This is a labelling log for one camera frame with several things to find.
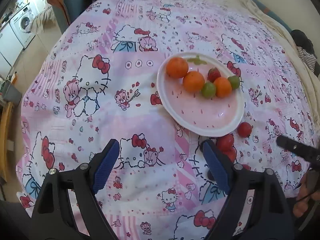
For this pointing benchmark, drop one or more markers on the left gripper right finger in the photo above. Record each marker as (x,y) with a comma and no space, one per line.
(269,216)

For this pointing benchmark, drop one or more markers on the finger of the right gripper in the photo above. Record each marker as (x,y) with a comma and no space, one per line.
(308,153)

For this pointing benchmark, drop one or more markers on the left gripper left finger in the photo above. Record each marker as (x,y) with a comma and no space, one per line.
(52,216)

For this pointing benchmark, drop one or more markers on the dark purple grape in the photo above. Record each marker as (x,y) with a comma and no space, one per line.
(210,176)

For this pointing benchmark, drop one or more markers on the red cherry tomato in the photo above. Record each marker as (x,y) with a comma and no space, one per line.
(225,143)
(244,129)
(231,154)

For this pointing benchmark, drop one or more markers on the green grape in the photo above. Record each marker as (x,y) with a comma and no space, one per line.
(208,90)
(234,81)

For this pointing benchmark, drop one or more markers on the orange tangerine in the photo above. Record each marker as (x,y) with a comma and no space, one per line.
(223,87)
(177,68)
(193,82)

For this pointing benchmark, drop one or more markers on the person's right hand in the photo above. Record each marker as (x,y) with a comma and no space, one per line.
(301,205)

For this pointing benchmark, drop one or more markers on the cream crumpled blanket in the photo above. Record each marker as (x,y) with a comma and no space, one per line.
(309,80)

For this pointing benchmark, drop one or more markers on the pink strawberry pattern plate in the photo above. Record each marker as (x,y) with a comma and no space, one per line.
(214,117)

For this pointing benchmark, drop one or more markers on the striped black clothes pile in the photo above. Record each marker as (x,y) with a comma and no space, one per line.
(306,51)

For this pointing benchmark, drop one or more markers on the grey trash bin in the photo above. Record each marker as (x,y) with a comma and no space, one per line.
(10,93)

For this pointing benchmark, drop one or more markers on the pink Hello Kitty bedsheet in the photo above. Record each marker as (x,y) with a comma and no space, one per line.
(99,83)

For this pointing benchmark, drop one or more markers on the white kitchen cabinets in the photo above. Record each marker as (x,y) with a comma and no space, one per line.
(10,50)

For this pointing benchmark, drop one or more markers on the white washing machine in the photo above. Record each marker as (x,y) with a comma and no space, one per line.
(21,23)

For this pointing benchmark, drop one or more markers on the cloth pile on floor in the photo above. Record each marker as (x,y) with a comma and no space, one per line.
(44,20)

